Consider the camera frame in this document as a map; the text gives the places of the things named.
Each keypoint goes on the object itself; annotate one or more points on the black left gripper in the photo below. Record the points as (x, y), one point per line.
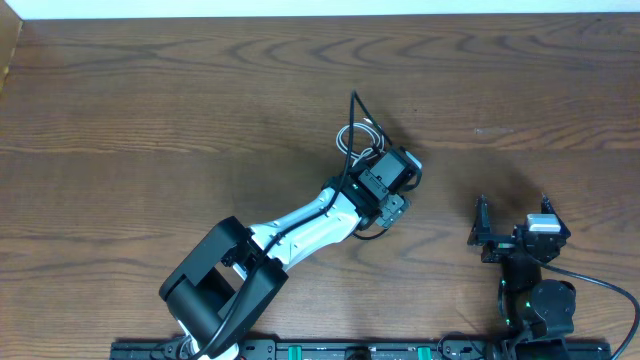
(398, 207)

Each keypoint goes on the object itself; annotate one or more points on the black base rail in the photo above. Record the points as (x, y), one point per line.
(265, 349)

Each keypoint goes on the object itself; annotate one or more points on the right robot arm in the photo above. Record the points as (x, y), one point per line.
(538, 312)

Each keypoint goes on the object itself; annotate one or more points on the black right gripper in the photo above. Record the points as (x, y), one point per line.
(499, 246)

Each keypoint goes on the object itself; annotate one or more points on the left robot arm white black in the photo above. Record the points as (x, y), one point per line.
(219, 291)

